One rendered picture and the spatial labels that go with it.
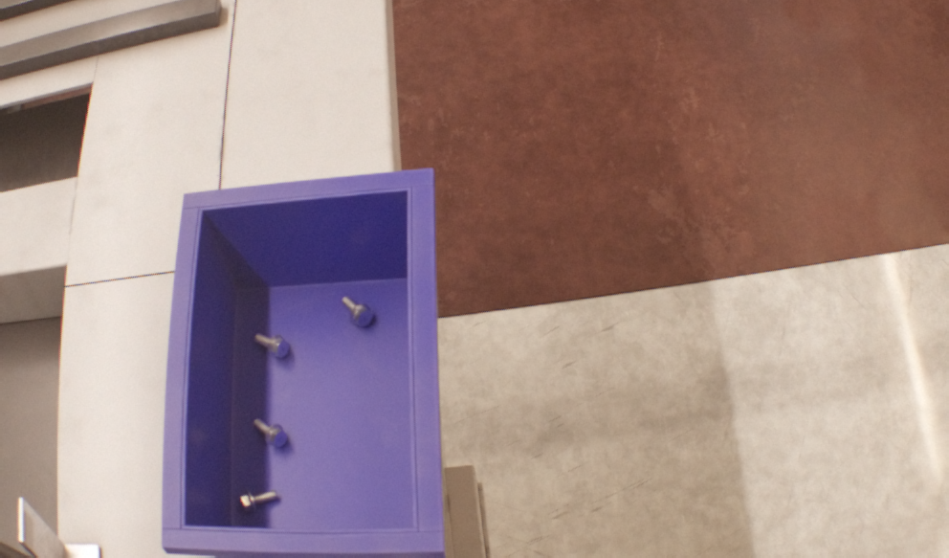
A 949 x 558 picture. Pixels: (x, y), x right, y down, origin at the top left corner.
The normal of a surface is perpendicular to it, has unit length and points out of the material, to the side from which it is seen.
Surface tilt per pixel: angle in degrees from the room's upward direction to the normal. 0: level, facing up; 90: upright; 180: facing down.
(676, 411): 0
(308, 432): 0
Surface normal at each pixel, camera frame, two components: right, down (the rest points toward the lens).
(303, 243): 0.03, 0.77
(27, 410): -0.07, -0.57
